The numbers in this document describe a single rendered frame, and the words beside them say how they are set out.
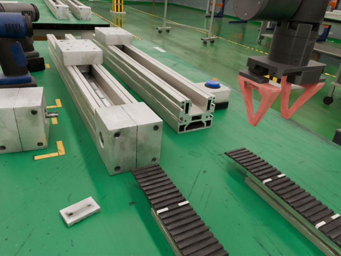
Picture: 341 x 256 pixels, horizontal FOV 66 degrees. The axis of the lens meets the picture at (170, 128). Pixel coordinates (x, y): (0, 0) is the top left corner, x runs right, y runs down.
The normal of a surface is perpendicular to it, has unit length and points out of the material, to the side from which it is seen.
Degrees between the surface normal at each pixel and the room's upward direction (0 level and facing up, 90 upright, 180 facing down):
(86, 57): 90
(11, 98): 0
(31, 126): 90
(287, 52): 89
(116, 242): 0
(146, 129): 90
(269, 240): 0
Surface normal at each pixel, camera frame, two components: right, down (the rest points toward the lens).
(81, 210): 0.08, -0.88
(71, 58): 0.47, 0.46
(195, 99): -0.88, 0.16
